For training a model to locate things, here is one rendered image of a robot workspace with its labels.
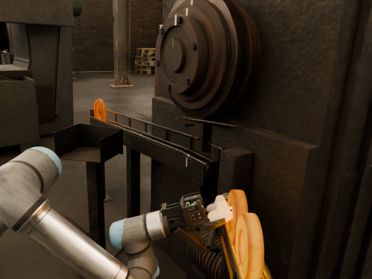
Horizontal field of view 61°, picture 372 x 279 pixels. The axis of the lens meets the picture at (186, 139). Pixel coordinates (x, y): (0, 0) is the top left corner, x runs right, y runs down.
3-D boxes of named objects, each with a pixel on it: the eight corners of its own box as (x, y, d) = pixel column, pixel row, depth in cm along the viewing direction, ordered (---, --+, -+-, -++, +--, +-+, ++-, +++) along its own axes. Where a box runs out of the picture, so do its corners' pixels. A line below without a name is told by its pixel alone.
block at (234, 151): (234, 201, 127) (240, 145, 119) (249, 210, 120) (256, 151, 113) (214, 208, 120) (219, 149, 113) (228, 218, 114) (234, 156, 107)
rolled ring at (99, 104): (102, 103, 207) (107, 102, 208) (93, 95, 221) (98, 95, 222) (102, 129, 214) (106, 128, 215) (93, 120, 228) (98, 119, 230)
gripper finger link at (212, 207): (237, 194, 85) (203, 202, 86) (241, 212, 87) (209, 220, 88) (234, 189, 88) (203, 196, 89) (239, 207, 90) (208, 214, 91)
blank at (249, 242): (251, 202, 79) (237, 202, 79) (267, 232, 63) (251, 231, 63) (246, 258, 82) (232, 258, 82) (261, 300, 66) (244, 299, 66)
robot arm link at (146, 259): (130, 297, 86) (117, 264, 83) (138, 269, 97) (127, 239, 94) (158, 292, 85) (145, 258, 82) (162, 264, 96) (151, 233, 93)
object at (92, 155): (86, 237, 191) (79, 123, 170) (124, 248, 183) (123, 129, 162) (63, 258, 173) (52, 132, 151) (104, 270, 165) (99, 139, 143)
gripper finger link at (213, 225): (225, 221, 83) (192, 228, 83) (226, 226, 83) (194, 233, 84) (223, 211, 87) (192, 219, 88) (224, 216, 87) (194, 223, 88)
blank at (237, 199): (239, 181, 94) (228, 181, 94) (251, 202, 78) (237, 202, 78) (235, 230, 97) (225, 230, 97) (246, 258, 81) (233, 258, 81)
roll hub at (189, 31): (164, 88, 132) (165, 16, 124) (206, 99, 111) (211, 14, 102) (152, 88, 129) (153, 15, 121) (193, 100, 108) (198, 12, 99)
